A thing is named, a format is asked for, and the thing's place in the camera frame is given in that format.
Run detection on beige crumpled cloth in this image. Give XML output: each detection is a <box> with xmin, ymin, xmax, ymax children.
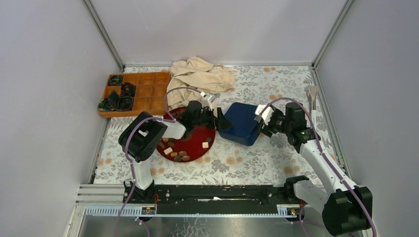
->
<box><xmin>167</xmin><ymin>56</ymin><xmax>236</xmax><ymax>109</ymax></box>

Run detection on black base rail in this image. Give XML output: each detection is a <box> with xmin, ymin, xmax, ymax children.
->
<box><xmin>123</xmin><ymin>184</ymin><xmax>304</xmax><ymax>218</ymax></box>

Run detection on wooden compartment tray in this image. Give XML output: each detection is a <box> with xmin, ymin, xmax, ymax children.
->
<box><xmin>98</xmin><ymin>72</ymin><xmax>171</xmax><ymax>118</ymax></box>

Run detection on floral tablecloth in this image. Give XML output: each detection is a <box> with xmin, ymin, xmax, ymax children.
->
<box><xmin>95</xmin><ymin>65</ymin><xmax>344</xmax><ymax>186</ymax></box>

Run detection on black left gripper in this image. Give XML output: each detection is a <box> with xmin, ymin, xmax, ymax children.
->
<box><xmin>192</xmin><ymin>106</ymin><xmax>232</xmax><ymax>131</ymax></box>

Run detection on red round tray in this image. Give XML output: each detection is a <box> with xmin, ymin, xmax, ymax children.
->
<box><xmin>156</xmin><ymin>126</ymin><xmax>216</xmax><ymax>163</ymax></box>

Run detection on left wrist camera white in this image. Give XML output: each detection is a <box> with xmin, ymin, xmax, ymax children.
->
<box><xmin>201</xmin><ymin>92</ymin><xmax>221</xmax><ymax>111</ymax></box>

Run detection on dark rolled tie patterned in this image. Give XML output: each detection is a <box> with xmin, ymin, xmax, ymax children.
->
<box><xmin>116</xmin><ymin>95</ymin><xmax>134</xmax><ymax>112</ymax></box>

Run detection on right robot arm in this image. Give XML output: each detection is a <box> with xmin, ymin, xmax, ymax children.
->
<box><xmin>255</xmin><ymin>100</ymin><xmax>377</xmax><ymax>236</ymax></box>

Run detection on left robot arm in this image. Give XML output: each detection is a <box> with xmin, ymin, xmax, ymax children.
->
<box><xmin>119</xmin><ymin>101</ymin><xmax>232</xmax><ymax>203</ymax></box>

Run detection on navy box lid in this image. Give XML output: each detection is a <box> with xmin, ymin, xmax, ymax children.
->
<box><xmin>219</xmin><ymin>102</ymin><xmax>260</xmax><ymax>146</ymax></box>

